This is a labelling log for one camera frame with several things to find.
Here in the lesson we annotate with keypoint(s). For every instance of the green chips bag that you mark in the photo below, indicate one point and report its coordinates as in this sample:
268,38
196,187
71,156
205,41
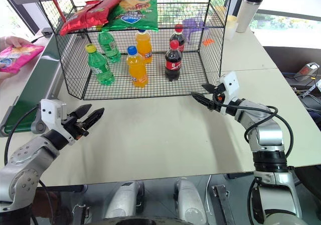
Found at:
135,14

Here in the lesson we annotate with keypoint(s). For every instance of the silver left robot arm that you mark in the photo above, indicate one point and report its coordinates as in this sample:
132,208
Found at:
27,154

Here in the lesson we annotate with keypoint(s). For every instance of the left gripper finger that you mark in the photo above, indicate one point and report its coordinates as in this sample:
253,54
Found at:
95,117
84,111

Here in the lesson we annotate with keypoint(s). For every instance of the red chips bag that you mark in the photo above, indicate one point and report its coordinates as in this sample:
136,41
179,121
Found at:
92,14

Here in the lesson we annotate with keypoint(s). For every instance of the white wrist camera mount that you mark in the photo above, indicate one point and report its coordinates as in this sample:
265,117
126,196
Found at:
50,112
232,84

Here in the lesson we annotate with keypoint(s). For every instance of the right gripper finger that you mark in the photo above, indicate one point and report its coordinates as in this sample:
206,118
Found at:
203,99
208,88

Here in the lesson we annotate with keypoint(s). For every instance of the grey meter red display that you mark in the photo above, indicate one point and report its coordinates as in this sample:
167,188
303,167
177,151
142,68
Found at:
307,71

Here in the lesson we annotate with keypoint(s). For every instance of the orange soda bottle blue cap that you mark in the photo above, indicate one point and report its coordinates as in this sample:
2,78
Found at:
137,69
144,47

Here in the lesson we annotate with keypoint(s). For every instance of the white tumbler black lid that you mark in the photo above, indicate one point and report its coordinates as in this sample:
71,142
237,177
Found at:
247,14

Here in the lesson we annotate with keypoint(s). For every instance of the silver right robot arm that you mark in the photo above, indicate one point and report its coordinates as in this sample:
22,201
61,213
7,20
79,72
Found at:
268,132

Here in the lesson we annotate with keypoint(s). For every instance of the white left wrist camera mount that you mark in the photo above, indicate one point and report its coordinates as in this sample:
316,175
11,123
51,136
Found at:
50,112

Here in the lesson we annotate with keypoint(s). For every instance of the metal table bracket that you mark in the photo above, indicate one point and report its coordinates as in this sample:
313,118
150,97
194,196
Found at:
222,205

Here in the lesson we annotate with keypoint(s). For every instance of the cola bottle red cap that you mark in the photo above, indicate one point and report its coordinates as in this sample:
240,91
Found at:
179,40
173,62

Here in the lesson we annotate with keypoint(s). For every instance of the green soda bottle yellow cap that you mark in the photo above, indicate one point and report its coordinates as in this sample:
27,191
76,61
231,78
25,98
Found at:
99,67

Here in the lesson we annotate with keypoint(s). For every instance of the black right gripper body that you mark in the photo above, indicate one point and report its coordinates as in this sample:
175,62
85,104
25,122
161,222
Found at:
217,103

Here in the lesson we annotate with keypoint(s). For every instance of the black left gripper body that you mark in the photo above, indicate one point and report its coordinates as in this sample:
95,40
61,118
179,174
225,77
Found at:
74,126

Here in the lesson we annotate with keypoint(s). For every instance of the red plastic pole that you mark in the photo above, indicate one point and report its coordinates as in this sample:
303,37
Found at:
56,4

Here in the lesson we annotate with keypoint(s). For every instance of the silver rounded shell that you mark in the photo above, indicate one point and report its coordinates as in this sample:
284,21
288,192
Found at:
190,202
124,200

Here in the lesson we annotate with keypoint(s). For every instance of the cream and white cup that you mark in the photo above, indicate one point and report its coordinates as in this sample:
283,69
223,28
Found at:
231,29

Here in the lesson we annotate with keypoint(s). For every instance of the pink chips bag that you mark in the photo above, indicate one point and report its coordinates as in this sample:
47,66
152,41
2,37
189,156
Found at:
17,59

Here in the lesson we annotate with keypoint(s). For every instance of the small orange plastic piece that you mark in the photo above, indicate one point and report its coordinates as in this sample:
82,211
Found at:
209,42

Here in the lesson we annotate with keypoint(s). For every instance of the gloved person left hand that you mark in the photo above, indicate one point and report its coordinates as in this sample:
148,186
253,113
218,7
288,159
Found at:
12,41

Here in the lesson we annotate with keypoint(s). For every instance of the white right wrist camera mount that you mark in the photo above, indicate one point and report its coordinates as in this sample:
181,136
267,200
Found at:
232,84

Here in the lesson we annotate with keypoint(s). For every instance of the green conveyor belt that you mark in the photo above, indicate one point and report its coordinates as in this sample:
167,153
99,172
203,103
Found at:
40,72

